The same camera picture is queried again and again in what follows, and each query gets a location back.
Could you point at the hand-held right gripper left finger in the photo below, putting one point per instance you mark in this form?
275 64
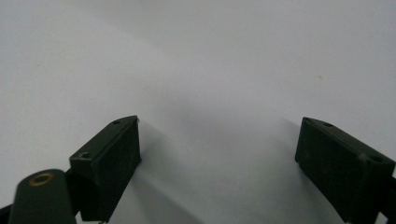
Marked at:
107 168

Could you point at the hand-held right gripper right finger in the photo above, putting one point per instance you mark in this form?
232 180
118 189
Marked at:
341 174

